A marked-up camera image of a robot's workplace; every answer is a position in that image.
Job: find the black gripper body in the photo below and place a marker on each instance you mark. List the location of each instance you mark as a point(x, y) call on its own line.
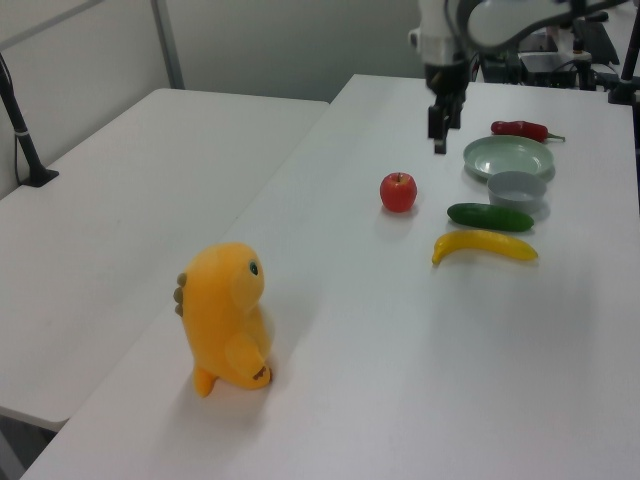
point(447, 80)

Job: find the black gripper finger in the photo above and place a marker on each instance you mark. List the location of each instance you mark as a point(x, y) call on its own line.
point(438, 131)
point(455, 116)

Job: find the red apple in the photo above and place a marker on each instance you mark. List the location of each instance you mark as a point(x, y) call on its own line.
point(398, 192)

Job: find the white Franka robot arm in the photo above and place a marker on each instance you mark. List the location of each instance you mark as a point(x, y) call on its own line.
point(492, 25)

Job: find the pale green plate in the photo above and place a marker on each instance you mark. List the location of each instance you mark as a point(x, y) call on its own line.
point(505, 156)

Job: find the dark red chili pepper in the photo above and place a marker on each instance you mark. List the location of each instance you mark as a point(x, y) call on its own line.
point(520, 129)

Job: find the grey bowl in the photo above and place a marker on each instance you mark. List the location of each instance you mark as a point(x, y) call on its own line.
point(517, 192)

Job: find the black electronics box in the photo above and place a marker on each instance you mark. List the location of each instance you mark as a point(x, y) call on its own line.
point(547, 67)

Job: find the green cucumber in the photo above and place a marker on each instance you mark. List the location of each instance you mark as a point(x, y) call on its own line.
point(490, 218)

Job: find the yellow banana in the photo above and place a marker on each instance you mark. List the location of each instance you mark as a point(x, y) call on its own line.
point(485, 244)

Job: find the orange plush dinosaur toy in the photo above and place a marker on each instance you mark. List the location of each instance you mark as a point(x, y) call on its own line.
point(225, 310)

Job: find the black pole with base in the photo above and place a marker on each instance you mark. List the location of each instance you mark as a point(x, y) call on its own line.
point(22, 135)

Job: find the black camera stand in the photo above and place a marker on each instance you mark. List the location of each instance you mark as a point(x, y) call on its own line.
point(627, 65)

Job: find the grey metal partition post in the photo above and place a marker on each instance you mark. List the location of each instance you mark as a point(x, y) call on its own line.
point(167, 45)

